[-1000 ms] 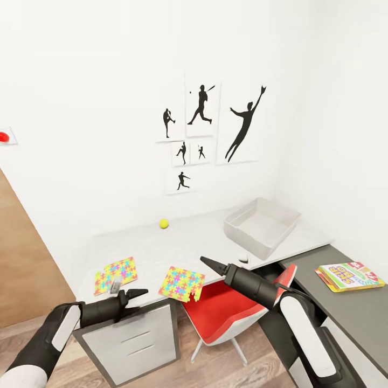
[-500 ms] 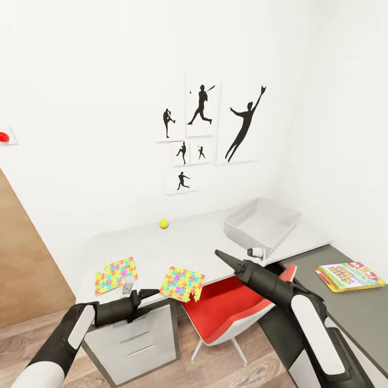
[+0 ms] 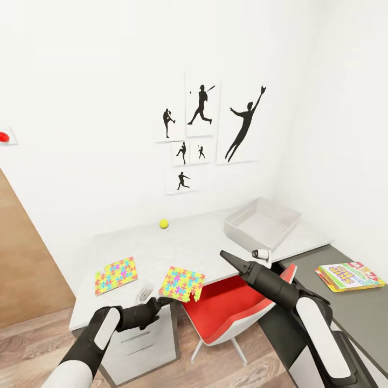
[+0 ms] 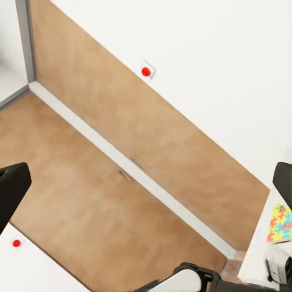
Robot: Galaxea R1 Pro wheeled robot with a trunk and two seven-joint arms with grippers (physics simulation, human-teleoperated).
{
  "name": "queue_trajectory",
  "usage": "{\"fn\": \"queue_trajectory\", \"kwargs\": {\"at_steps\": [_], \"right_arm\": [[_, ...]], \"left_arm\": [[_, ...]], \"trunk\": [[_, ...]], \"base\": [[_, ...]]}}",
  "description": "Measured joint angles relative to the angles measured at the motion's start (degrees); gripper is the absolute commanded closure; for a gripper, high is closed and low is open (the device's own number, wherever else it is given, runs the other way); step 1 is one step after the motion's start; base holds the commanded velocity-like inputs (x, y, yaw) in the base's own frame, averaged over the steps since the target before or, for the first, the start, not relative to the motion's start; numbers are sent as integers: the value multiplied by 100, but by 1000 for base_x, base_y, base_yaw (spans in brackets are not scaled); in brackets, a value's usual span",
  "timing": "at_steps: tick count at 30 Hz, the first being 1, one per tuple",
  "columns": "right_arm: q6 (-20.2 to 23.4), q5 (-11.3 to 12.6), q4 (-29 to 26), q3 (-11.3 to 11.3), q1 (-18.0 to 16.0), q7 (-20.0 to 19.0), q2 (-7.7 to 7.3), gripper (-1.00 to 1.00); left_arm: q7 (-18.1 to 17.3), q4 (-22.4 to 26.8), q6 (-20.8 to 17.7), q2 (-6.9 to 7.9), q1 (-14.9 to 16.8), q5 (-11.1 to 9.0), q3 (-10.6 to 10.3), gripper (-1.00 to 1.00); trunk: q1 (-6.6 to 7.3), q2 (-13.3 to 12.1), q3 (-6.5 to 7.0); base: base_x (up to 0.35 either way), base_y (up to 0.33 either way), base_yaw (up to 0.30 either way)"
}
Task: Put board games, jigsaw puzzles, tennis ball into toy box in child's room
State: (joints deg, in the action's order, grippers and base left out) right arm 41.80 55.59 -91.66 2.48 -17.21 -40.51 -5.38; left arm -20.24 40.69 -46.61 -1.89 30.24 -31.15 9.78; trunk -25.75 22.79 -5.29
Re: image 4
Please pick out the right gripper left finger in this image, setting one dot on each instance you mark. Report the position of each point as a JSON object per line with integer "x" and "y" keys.
{"x": 15, "y": 181}

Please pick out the sliding door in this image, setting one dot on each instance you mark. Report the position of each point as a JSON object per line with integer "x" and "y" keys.
{"x": 86, "y": 212}
{"x": 142, "y": 125}

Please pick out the desk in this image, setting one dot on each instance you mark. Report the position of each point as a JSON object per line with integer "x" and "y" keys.
{"x": 253, "y": 270}

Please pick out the jigsaw puzzle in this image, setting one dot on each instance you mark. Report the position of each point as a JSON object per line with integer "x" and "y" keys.
{"x": 280, "y": 229}

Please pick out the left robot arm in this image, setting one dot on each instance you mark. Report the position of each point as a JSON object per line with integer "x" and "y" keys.
{"x": 192, "y": 278}

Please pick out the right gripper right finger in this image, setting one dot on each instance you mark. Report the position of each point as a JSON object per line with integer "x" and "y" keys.
{"x": 282, "y": 180}

